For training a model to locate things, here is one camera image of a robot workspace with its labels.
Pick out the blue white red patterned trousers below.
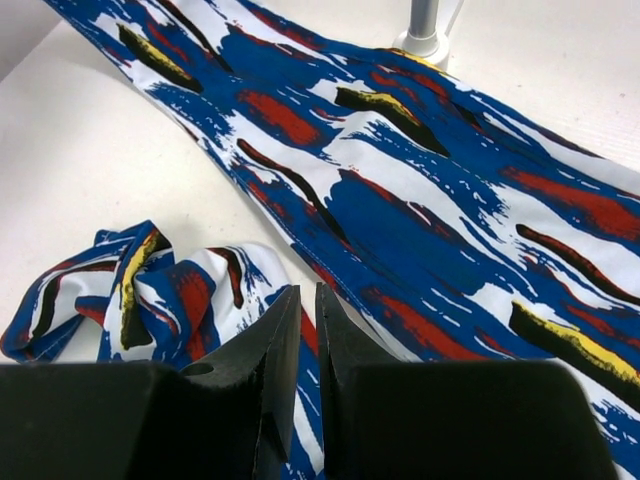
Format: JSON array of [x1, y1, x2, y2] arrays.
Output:
[[1, 1, 639, 479]]

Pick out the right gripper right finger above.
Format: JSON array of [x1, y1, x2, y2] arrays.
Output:
[[315, 284, 617, 479]]

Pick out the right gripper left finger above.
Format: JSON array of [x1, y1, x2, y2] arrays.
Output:
[[1, 286, 301, 479]]

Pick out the white garment rack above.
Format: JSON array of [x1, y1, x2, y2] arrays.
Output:
[[393, 0, 464, 71]]

